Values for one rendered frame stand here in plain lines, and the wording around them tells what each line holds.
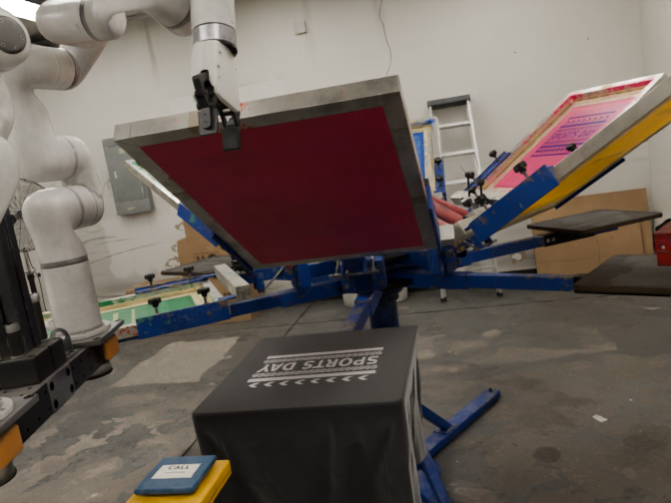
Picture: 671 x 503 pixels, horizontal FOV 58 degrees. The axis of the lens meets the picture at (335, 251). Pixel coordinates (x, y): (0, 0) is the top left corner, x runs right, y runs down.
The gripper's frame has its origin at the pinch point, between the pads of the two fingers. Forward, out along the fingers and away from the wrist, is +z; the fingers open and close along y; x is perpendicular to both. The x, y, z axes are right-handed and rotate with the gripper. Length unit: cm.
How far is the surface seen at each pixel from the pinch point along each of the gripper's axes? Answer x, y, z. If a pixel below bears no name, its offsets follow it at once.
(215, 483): -5, -2, 56
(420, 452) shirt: 21, -61, 65
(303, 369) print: -3, -47, 42
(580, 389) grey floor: 88, -259, 76
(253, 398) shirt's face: -10, -33, 46
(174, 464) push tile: -13, -4, 53
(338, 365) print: 6, -48, 42
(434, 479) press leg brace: 15, -155, 94
